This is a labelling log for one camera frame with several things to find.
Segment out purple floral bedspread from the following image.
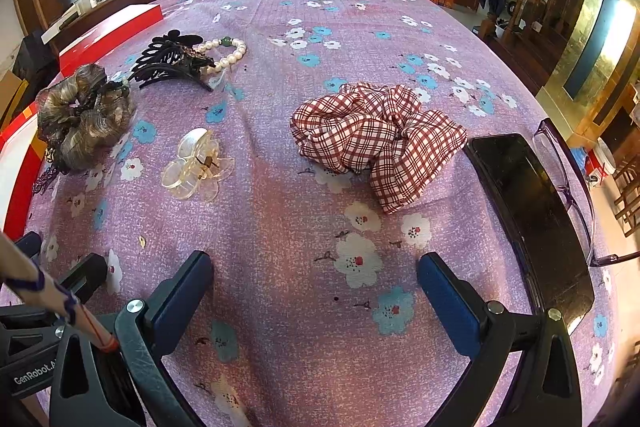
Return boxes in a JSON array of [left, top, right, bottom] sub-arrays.
[[0, 0, 624, 427]]

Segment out black rhinestone hair claw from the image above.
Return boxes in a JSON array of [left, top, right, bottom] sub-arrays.
[[128, 29, 214, 92]]

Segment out white pearl bracelet green bead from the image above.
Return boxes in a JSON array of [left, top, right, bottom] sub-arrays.
[[194, 37, 247, 75]]

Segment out wooden stair railing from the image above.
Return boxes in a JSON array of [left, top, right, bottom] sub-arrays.
[[474, 0, 584, 46]]

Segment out red open gift box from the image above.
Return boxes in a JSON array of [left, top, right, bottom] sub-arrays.
[[0, 103, 47, 241]]

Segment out purple frame eyeglasses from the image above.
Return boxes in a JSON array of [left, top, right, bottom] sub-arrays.
[[533, 117, 639, 268]]

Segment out clear flower hair clip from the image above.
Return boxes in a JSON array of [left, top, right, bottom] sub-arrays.
[[160, 128, 235, 202]]

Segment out red tipped stick with cord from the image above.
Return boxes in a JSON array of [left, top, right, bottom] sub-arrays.
[[0, 233, 119, 352]]

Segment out red plaid fabric scrunchie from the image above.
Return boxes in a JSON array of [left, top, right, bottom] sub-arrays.
[[290, 82, 468, 215]]

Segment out red gift box lid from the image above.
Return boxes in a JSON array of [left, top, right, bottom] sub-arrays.
[[58, 4, 164, 77]]

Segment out brown organza scrunchie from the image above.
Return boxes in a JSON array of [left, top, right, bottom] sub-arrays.
[[32, 64, 134, 194]]

